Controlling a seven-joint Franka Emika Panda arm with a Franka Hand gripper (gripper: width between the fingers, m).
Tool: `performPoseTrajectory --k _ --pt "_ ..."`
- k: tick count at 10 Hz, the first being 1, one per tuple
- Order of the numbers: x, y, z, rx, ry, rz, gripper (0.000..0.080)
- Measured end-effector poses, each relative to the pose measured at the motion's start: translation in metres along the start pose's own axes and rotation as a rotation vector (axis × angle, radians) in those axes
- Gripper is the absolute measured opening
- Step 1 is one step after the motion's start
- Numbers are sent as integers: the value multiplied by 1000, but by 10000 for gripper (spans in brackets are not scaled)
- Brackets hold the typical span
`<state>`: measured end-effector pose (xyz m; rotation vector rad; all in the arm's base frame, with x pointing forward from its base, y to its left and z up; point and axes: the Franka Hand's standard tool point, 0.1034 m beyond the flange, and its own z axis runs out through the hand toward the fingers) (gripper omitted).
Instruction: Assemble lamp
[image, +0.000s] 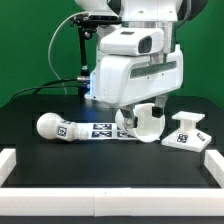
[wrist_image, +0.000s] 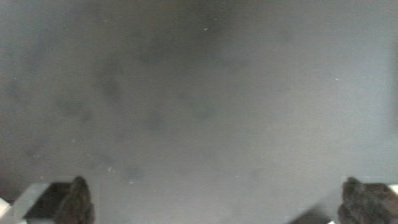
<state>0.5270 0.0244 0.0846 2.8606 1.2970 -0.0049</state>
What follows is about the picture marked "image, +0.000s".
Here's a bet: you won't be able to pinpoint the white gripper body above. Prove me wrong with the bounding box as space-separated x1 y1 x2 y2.
95 43 184 108

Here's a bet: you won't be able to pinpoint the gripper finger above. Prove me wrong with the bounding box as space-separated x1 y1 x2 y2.
152 94 168 118
121 106 138 129

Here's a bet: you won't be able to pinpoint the white lamp base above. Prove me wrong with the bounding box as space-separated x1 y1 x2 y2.
162 111 212 152

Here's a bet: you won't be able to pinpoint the white lamp bulb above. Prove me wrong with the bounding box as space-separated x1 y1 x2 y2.
36 113 89 142

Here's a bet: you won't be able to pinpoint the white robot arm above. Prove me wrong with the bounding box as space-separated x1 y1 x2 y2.
75 0 208 129

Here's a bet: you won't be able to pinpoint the white lamp shade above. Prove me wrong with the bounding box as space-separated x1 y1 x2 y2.
115 103 165 143

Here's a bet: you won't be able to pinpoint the white marker sheet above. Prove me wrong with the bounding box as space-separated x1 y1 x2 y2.
78 123 134 140

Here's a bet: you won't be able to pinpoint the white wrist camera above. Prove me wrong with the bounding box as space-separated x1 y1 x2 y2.
100 28 164 56

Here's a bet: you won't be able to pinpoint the black camera on stand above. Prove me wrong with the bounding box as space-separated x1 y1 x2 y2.
70 12 121 97

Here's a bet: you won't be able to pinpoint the black cables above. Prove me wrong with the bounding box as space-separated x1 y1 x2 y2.
9 78 88 101

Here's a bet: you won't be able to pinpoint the white frame right bar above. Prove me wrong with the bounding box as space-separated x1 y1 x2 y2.
204 150 224 189

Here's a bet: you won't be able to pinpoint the white frame bar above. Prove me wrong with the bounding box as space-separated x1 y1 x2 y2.
204 150 224 189
0 148 16 187
0 188 224 217

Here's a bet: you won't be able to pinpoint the grey cable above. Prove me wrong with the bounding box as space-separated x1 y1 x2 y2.
47 12 88 96

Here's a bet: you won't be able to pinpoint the white frame front bar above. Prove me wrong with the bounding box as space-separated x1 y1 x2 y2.
0 188 224 217

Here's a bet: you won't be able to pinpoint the white frame left bar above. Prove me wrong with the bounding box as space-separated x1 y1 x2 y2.
0 148 16 187

